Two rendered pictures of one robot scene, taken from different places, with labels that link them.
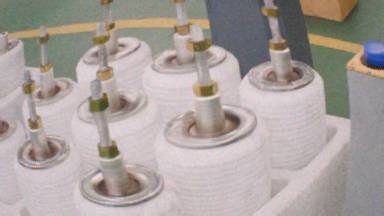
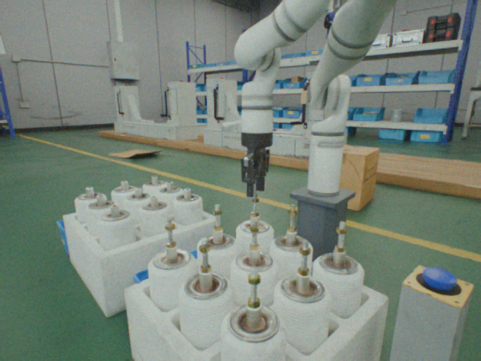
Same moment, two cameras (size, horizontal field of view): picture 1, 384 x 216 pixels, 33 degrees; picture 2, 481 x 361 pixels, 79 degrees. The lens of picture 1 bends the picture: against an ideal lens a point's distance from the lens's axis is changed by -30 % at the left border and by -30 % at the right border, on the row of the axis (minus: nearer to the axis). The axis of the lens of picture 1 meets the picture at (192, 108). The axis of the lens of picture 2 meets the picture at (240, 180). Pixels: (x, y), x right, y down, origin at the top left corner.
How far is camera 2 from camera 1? 21 cm
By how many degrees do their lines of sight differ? 9
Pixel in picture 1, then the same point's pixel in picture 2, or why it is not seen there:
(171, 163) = (282, 304)
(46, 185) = (202, 311)
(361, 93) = (414, 304)
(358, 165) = (403, 348)
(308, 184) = (353, 334)
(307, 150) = (348, 306)
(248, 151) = (321, 309)
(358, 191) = not seen: outside the picture
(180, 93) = (286, 259)
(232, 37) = (306, 227)
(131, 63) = (265, 236)
